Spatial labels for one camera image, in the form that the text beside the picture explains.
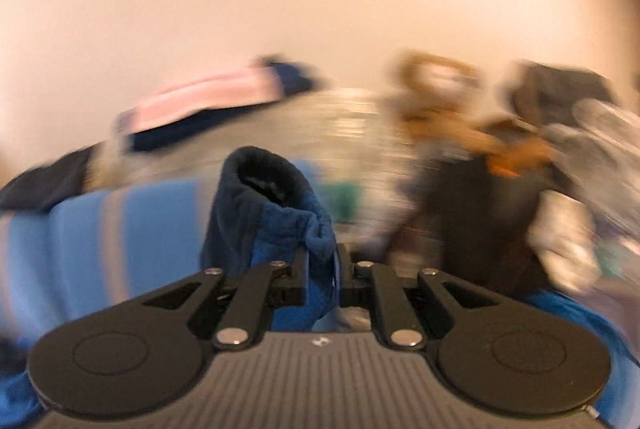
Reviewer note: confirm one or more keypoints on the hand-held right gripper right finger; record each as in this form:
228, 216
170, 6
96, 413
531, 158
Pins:
346, 276

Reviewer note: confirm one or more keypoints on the dark navy garment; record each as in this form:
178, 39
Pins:
45, 181

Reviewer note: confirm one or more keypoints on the blue grey-striped pillow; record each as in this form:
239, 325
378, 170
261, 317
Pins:
150, 229
22, 259

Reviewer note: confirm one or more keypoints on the grey bag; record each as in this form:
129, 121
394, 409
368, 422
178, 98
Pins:
565, 94

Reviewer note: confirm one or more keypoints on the brown teddy bear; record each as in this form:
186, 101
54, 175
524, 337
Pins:
440, 109

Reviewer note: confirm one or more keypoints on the white plastic bag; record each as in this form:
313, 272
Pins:
562, 239

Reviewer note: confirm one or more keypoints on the blue fleece zip jacket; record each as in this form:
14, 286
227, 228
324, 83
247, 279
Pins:
272, 224

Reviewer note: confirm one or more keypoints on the navy and pink folded blanket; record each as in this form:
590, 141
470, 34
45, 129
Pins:
210, 99

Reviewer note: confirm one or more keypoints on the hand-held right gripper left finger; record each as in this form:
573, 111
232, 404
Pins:
294, 283

